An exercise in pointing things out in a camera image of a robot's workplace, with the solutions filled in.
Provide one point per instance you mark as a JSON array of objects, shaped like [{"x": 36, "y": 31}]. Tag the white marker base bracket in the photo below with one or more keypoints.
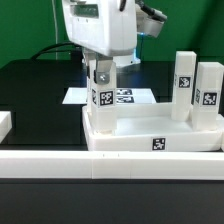
[{"x": 75, "y": 95}]

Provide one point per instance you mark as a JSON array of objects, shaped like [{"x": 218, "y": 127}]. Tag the white desk top tray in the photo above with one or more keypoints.
[{"x": 149, "y": 127}]

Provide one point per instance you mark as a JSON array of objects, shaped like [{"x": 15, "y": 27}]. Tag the white front fence bar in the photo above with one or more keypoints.
[{"x": 111, "y": 165}]

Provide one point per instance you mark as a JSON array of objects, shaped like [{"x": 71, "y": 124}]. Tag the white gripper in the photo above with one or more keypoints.
[{"x": 107, "y": 27}]

